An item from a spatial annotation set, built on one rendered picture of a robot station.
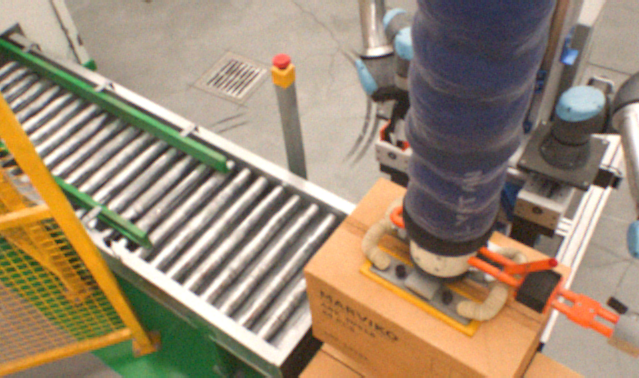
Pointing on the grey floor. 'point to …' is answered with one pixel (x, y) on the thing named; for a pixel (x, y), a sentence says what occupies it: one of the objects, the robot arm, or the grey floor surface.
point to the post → (290, 119)
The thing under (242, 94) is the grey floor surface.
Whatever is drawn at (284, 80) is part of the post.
